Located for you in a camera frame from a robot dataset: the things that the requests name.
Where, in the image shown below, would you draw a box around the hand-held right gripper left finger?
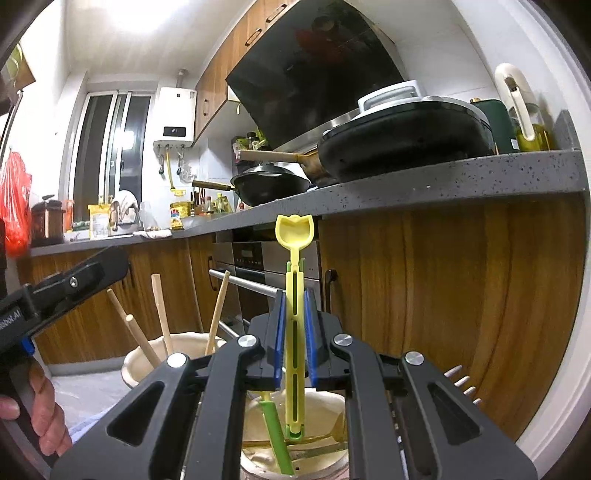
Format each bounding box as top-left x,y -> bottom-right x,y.
50,291 -> 288,480

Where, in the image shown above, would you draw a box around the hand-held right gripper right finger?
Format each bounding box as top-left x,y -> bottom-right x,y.
304,287 -> 539,480

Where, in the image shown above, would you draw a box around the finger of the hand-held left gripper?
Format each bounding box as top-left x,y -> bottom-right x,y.
22,247 -> 131,332

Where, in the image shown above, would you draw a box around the cream ceramic utensil holder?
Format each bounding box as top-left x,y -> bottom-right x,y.
240,390 -> 350,480
121,330 -> 230,389

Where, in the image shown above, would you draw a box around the yellow plastic spoon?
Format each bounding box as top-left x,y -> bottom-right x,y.
274,215 -> 316,442

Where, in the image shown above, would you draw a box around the metal fork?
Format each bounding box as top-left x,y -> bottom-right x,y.
444,365 -> 483,407

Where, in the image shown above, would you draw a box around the person's left hand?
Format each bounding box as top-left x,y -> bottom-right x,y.
0,368 -> 74,459

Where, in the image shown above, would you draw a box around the yellow food packet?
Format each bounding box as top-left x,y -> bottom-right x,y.
88,204 -> 112,239

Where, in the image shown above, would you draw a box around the dark brown cooking pot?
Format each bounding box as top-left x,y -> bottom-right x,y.
30,194 -> 68,246

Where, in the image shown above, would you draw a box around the wooden base cabinet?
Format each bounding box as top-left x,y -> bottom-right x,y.
18,233 -> 219,366
318,191 -> 588,445

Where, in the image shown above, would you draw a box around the stainless steel built-in oven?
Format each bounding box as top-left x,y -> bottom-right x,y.
208,228 -> 325,339

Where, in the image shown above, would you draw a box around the white plastic bag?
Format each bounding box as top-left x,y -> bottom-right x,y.
134,202 -> 174,240

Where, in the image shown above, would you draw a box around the white cloth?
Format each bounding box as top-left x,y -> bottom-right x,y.
112,189 -> 140,223

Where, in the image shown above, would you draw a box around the green plastic utensil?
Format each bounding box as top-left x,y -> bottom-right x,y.
259,391 -> 297,476

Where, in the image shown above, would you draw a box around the red plastic bag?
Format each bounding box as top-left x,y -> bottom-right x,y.
0,150 -> 33,257

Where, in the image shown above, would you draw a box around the yellow oil bottle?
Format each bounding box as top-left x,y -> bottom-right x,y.
168,200 -> 193,230

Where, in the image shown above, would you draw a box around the sliding window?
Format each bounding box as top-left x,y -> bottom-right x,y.
60,90 -> 156,223

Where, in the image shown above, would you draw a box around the row of condiment bottles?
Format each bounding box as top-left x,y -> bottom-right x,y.
189,191 -> 237,217

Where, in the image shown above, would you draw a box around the black wok with lid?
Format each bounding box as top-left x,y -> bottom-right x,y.
191,162 -> 311,208

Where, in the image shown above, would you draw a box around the white water heater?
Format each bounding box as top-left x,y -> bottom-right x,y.
153,87 -> 197,149

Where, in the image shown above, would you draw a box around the jars behind stove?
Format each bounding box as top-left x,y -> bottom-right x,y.
231,131 -> 269,153

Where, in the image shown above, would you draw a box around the brown cardboard box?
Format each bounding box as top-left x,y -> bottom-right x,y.
0,44 -> 37,100

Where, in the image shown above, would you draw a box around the large black griddle pan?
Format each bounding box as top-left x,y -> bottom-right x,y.
316,95 -> 498,184

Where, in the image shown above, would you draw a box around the white appliance lid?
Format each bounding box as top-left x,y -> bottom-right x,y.
358,79 -> 477,117

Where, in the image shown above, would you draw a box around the black range hood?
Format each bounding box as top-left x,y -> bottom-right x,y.
225,0 -> 408,154

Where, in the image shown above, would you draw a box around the dark green canister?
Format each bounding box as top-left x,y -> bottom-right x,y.
471,98 -> 520,156

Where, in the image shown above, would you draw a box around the brown pan with wooden handle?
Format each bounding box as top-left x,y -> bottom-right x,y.
238,148 -> 334,188

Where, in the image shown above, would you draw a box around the wooden wall cabinet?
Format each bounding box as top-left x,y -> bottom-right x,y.
194,0 -> 297,145

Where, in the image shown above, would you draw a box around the glass oil bottle white handle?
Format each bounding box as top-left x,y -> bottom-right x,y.
494,62 -> 553,153

